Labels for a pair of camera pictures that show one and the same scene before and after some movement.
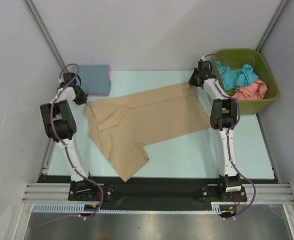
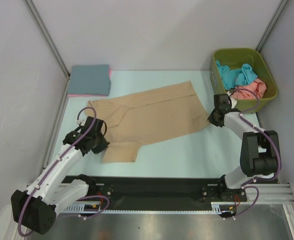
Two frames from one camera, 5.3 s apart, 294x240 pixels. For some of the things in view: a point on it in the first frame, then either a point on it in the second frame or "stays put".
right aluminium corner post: x=271 y=25 stays put
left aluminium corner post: x=39 y=20 stays put
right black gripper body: x=194 y=80 -> x=211 y=118
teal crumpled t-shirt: x=234 y=78 stays put
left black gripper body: x=80 y=98 -> x=100 y=143
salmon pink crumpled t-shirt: x=256 y=90 stays put
